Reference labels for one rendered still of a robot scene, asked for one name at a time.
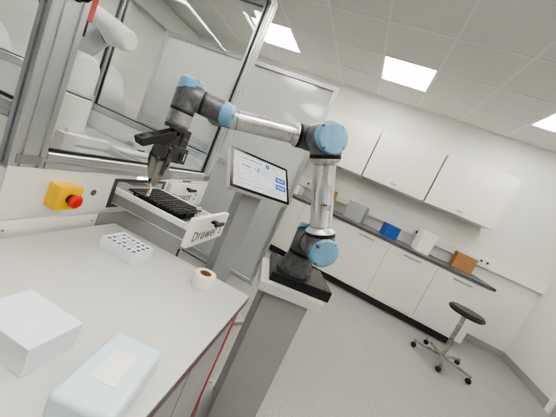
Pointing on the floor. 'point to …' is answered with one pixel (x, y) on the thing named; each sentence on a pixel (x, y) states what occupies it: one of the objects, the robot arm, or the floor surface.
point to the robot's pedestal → (256, 349)
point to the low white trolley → (118, 316)
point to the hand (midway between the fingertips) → (150, 181)
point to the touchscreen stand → (232, 238)
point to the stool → (452, 338)
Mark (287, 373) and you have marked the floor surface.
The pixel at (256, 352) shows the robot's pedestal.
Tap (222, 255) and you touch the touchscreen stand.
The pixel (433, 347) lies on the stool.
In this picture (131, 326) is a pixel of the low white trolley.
